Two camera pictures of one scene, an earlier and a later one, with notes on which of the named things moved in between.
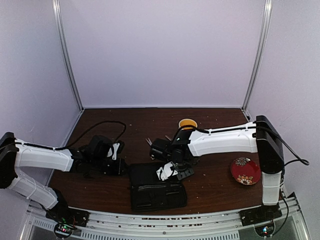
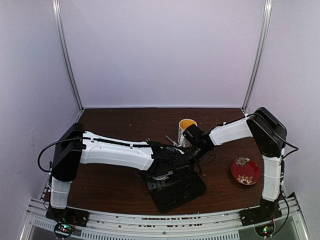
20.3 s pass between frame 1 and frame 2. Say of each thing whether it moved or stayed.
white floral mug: stayed
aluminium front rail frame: stayed
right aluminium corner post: stayed
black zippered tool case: moved
